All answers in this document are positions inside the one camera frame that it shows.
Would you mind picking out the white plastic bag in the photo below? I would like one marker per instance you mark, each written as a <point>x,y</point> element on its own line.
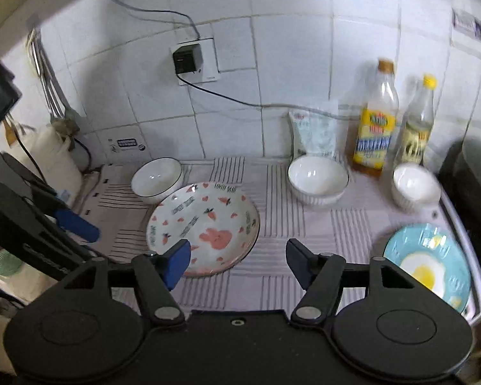
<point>313,134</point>

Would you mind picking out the white jug with utensils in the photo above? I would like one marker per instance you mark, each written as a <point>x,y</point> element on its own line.
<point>52,152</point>

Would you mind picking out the black plug in wall socket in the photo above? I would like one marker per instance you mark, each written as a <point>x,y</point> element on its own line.
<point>209,60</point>

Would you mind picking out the small white bowl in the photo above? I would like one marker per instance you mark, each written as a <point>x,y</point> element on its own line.
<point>416,186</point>

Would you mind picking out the striped tablecloth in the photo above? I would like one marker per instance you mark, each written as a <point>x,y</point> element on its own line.
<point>296,216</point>

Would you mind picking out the wall sticker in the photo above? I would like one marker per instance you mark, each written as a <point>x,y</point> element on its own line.
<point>467,24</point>

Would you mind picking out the white ribbed bowl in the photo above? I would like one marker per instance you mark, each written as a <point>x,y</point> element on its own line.
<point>318,178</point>

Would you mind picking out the white panel with blue display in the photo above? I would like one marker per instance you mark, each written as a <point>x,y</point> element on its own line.
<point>126,143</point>

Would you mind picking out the clear bottle with yellow cap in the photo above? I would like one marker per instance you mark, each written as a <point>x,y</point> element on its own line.
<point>417,132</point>

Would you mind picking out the black plug adapter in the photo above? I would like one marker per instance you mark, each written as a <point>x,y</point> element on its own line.
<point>187,58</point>

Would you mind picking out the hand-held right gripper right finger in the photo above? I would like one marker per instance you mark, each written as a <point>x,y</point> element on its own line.
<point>296,262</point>

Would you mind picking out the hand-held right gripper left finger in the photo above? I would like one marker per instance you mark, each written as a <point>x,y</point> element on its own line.
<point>179,264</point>

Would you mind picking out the white bowl with dark rim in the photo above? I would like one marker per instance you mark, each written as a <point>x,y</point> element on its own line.
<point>157,178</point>

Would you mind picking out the yellow label bottle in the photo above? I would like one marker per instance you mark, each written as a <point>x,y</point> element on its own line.
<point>374,136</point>

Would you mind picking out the green and white packet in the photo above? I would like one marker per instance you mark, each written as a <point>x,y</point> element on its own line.
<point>2,268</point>

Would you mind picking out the dark wok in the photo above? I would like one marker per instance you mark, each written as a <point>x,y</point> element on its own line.
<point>471,184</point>

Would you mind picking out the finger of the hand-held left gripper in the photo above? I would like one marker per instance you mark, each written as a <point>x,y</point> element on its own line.
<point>78,226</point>
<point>24,168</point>

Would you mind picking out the blue fried egg plate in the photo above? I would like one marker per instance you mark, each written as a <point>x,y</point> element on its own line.
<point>425,256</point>

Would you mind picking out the hanging metal utensils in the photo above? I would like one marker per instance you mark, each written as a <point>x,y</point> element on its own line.
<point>50,84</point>

